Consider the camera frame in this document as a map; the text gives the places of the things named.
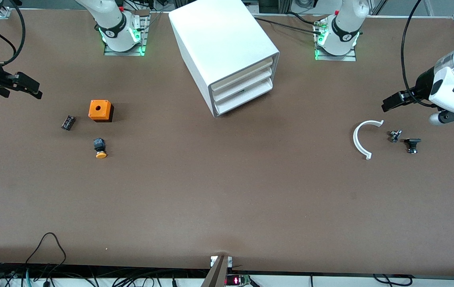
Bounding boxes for orange push button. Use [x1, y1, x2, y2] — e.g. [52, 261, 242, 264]
[93, 138, 108, 159]

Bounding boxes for small black plastic part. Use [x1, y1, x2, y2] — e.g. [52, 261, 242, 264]
[404, 138, 422, 154]

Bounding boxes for white curved plastic piece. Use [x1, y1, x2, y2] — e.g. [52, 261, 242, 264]
[353, 120, 384, 160]

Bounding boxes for orange box with hole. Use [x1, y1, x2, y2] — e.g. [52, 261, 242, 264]
[88, 100, 114, 123]

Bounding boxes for circuit board with red display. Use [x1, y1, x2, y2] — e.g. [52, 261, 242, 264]
[225, 274, 252, 287]

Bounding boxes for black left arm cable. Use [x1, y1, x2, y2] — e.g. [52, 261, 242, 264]
[401, 0, 435, 107]

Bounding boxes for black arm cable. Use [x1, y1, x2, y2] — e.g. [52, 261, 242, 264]
[401, 0, 435, 107]
[0, 0, 26, 67]

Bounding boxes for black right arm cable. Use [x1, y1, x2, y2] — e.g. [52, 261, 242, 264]
[0, 0, 26, 67]

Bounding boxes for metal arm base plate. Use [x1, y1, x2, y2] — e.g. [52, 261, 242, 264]
[314, 16, 357, 62]
[103, 10, 150, 57]

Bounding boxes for black cable on table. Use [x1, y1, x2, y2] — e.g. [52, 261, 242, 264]
[254, 13, 325, 35]

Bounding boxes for black looped cable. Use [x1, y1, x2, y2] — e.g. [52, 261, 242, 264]
[25, 232, 67, 276]

